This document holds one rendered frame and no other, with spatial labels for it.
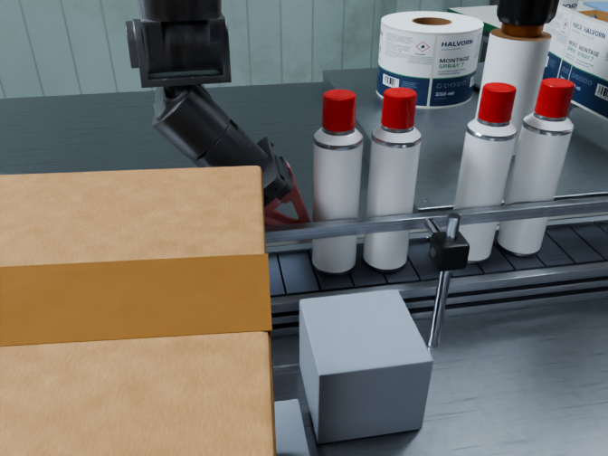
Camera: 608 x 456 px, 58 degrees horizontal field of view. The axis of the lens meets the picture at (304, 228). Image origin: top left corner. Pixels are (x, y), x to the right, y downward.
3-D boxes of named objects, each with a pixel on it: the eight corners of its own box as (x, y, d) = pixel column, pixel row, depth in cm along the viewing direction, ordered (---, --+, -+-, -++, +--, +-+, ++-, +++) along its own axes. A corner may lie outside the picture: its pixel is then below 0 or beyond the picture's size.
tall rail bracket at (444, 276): (427, 308, 66) (446, 185, 57) (451, 352, 60) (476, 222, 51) (401, 311, 65) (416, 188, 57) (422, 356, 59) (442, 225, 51)
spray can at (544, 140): (527, 232, 71) (566, 73, 60) (548, 255, 67) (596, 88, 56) (489, 236, 70) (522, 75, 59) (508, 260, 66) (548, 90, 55)
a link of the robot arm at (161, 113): (143, 124, 49) (188, 78, 48) (140, 106, 55) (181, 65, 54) (199, 175, 52) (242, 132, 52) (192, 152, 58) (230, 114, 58)
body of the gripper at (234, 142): (277, 146, 61) (230, 99, 57) (290, 189, 53) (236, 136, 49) (233, 183, 63) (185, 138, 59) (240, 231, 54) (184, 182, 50)
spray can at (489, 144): (479, 239, 70) (511, 77, 59) (498, 262, 65) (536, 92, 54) (440, 242, 69) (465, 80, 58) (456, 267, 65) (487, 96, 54)
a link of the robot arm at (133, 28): (124, 21, 46) (227, 17, 48) (124, 10, 56) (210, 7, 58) (144, 158, 51) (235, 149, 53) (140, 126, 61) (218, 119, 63)
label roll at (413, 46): (375, 77, 127) (380, 10, 120) (464, 79, 126) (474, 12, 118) (376, 107, 110) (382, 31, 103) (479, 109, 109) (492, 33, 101)
